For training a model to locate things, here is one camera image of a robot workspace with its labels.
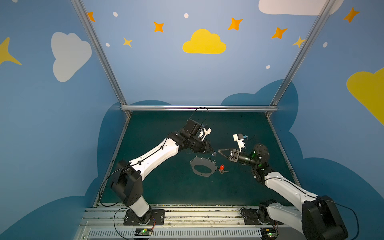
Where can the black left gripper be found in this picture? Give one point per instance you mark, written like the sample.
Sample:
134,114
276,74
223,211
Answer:
199,144

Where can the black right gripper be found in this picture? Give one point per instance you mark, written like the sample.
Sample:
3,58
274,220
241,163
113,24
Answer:
234,155

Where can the grey oval keyring plate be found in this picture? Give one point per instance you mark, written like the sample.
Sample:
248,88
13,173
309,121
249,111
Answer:
199,161

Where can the red key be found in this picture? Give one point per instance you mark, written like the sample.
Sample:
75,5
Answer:
222,169

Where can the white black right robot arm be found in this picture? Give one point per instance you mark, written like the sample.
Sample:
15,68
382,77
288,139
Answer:
317,218

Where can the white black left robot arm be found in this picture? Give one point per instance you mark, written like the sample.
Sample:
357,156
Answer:
127,180

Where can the right controller board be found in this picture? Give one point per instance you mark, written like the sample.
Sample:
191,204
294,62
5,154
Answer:
269,233

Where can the controller board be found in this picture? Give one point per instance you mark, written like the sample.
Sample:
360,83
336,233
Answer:
269,233
143,232

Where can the left controller board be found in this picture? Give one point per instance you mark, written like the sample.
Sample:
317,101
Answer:
143,232

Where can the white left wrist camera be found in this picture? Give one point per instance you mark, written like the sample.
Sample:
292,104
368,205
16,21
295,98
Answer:
204,131

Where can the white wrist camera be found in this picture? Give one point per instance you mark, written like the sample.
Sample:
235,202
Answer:
204,131
240,139

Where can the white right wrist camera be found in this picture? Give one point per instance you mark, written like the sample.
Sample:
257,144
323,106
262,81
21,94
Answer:
240,139

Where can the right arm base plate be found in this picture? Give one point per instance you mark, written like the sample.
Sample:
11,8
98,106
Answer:
257,217

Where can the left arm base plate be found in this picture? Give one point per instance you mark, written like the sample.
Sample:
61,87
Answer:
151,217

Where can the aluminium frame back rail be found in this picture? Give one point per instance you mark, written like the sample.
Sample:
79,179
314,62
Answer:
197,108

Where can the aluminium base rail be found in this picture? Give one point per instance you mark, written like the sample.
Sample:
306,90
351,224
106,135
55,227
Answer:
181,223

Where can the aluminium frame left post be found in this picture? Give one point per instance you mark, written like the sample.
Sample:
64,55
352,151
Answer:
88,26

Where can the aluminium frame post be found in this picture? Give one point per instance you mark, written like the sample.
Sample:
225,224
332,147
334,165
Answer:
304,50
88,26

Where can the aluminium frame right post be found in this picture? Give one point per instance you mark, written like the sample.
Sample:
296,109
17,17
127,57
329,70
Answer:
304,50

